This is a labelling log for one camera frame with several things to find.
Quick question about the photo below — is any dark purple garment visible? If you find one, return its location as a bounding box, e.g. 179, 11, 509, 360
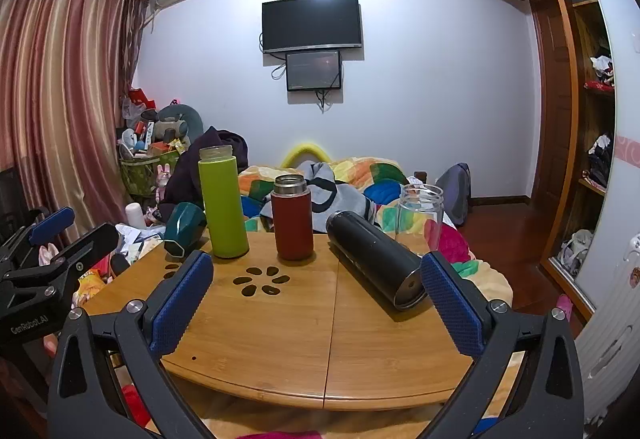
163, 126, 250, 216

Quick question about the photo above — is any striped pink curtain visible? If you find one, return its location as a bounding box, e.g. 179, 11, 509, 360
0, 0, 152, 222

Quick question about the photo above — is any green storage basket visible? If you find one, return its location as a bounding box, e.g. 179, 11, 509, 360
118, 153, 174, 198

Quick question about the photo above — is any black thermos cup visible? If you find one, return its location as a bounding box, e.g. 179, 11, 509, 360
325, 211, 432, 311

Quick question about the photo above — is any colourful patchwork blanket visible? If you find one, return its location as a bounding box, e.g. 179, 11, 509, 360
237, 157, 514, 311

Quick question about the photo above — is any grey black white garment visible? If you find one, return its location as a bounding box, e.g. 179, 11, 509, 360
299, 161, 377, 234

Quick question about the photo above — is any black wall television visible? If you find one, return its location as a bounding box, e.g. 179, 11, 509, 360
261, 0, 363, 55

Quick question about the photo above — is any yellow pillow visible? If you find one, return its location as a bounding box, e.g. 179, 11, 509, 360
279, 142, 335, 168

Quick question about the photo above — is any green bottle cup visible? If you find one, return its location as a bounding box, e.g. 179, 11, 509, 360
198, 145, 250, 260

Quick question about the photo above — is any grey backpack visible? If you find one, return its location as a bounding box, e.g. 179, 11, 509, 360
433, 162, 473, 227

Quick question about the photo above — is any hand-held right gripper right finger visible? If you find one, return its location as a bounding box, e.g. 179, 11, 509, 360
420, 251, 586, 439

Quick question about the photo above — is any teal faceted cup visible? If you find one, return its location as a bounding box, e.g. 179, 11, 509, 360
163, 202, 209, 260

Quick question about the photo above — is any wooden wardrobe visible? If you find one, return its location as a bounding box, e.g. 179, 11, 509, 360
460, 0, 640, 322

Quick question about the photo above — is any red thermos cup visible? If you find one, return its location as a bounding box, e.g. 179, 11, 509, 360
270, 174, 315, 262

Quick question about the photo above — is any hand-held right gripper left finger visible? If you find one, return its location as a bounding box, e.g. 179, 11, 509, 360
47, 250, 216, 439

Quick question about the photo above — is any clear glass cup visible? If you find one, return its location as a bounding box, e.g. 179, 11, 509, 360
396, 184, 445, 256

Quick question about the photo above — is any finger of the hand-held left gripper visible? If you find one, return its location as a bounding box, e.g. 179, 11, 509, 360
2, 223, 121, 291
0, 206, 76, 266

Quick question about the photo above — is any small black monitor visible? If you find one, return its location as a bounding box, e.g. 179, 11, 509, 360
285, 49, 344, 93

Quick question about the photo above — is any grey plush toy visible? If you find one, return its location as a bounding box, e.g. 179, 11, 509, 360
154, 101, 205, 146

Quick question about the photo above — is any pink bunny toy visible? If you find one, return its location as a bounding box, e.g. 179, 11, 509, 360
155, 163, 171, 200

